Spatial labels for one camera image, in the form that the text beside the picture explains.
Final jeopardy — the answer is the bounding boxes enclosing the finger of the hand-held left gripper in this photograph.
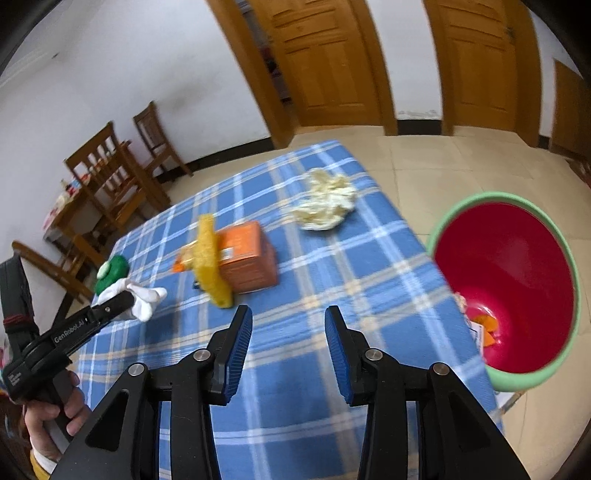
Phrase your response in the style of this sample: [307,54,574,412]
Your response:
[90,292,136,329]

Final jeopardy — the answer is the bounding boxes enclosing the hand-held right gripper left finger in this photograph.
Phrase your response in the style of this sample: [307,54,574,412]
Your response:
[50,305,254,480]

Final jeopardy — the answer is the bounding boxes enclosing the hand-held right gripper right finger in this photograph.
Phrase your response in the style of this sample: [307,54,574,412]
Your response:
[324,305,532,480]

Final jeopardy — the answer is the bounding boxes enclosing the orange snack wrapper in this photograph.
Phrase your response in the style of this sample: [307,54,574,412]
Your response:
[173,244,200,274]

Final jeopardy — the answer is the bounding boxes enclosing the orange cardboard box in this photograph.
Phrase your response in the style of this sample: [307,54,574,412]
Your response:
[215,220,280,295]

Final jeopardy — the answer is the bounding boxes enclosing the orange foam net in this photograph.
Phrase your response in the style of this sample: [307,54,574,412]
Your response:
[466,314,502,347]

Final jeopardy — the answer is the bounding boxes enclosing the cream paper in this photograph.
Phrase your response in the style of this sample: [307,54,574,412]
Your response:
[288,168,358,232]

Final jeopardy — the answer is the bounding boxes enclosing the red bucket with green rim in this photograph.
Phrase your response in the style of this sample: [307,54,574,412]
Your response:
[425,191,581,394]

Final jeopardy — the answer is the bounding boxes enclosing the person's left forearm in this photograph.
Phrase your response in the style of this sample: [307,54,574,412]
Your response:
[28,445,63,478]

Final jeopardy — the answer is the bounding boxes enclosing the person's left hand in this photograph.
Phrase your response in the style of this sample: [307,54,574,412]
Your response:
[23,369,92,462]

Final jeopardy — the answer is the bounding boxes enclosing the green clover-shaped box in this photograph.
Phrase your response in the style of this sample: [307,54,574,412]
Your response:
[93,255,130,296]

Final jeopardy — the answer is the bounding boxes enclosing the wooden chair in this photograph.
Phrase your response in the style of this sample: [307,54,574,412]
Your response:
[11,240,95,308]
[133,100,194,178]
[64,121,171,241]

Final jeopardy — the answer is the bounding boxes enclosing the blue plaid tablecloth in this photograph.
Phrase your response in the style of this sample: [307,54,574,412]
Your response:
[74,140,506,480]

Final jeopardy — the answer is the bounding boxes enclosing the wooden dining table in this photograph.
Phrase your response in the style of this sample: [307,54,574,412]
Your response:
[44,185,121,259]

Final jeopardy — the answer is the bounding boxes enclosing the assorted snack packets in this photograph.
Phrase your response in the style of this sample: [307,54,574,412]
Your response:
[44,178,88,232]

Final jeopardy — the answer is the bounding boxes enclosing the open wooden door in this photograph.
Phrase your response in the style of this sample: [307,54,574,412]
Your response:
[247,0,384,126]

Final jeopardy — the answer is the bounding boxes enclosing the closed wooden door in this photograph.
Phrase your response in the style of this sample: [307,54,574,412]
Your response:
[434,0,518,132]

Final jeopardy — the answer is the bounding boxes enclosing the wooden door frame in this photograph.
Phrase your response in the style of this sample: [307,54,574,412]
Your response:
[205,0,398,149]
[422,0,550,148]

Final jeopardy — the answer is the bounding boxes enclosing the wooden wall panel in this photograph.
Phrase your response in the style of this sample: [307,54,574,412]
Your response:
[551,59,591,160]

